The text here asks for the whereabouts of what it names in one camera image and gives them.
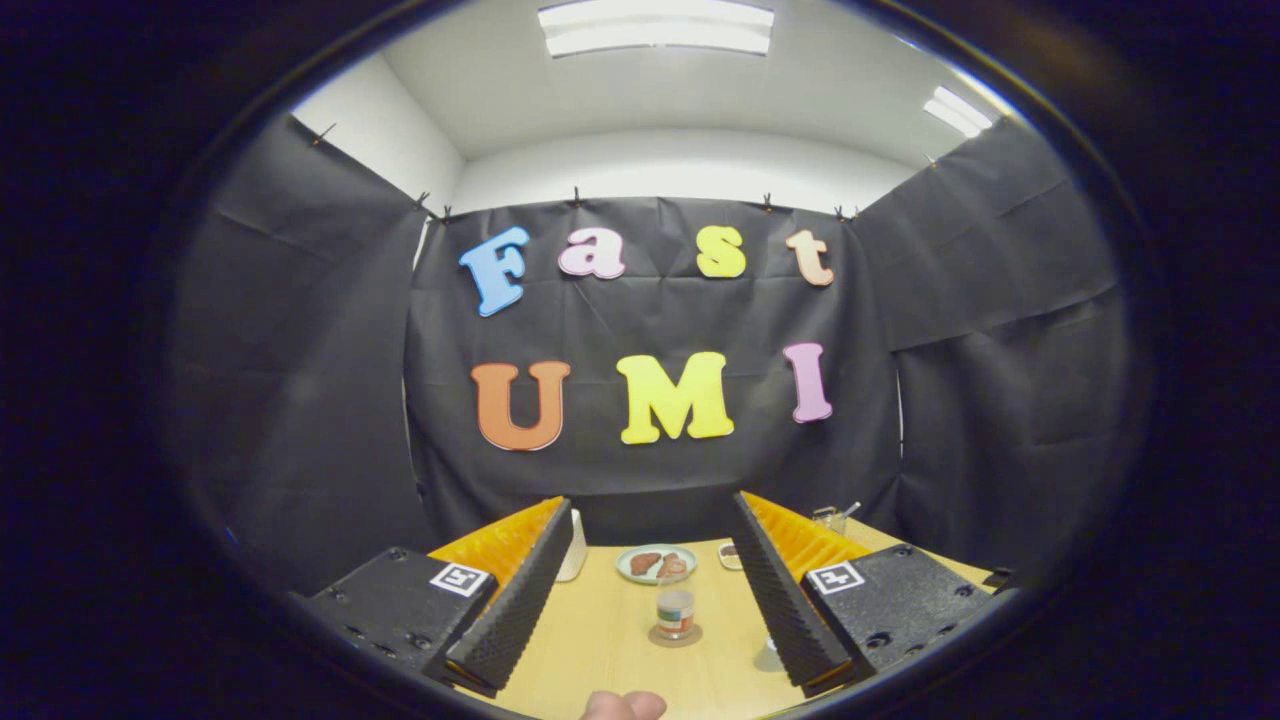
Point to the white toaster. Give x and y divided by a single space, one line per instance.
577 550

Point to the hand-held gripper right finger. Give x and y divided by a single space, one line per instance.
785 600

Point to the round brown coaster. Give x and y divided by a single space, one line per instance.
690 640

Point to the large ceiling light panel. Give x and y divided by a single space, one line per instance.
655 28

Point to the small ceiling light panel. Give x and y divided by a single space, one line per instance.
958 110

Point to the black backdrop cloth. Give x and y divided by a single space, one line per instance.
640 310

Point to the wooden table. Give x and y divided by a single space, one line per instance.
600 640

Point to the pale grey cup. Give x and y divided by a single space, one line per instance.
768 655

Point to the pale green plate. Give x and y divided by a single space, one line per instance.
630 572

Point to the brown meat slice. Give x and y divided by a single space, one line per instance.
645 562
673 566

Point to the clear plastic juice bottle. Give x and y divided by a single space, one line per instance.
676 610

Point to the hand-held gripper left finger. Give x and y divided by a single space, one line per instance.
520 600

